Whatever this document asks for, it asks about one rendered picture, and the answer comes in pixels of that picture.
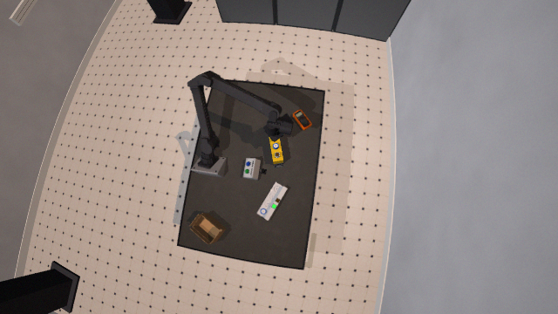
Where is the small open brown cardboard box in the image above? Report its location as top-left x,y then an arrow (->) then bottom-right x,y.
190,213 -> 226,244

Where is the white key housing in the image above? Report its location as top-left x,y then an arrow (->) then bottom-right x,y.
243,158 -> 267,180

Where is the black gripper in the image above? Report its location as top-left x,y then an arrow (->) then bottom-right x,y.
263,125 -> 283,142

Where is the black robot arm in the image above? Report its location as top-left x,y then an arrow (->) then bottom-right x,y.
187,71 -> 293,169

